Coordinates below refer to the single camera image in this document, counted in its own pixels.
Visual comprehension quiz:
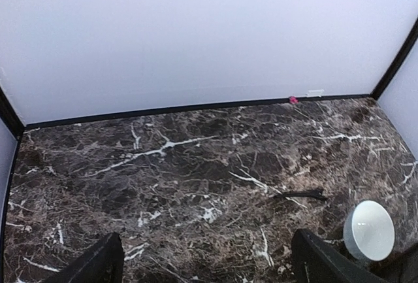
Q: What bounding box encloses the black left corner post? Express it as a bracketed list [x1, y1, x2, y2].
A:
[0, 89, 25, 140]

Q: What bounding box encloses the black hair clip far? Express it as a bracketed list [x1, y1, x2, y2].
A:
[274, 188, 328, 201]

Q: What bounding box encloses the clear tape on wall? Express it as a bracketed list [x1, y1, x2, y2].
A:
[306, 90, 324, 97]

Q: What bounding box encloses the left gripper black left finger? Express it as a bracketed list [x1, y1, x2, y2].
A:
[44, 232, 124, 282]

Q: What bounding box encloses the plain white bowl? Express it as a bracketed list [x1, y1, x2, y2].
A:
[343, 200, 395, 261]

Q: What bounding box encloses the small pink wall sticker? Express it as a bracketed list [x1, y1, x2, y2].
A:
[289, 97, 298, 104]

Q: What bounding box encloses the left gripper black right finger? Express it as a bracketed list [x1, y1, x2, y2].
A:
[291, 229, 384, 283]

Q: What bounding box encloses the black right corner post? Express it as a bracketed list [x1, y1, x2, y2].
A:
[370, 19, 418, 101]

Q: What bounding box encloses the black corner post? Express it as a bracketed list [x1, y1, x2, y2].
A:
[370, 19, 418, 101]
[0, 89, 25, 140]

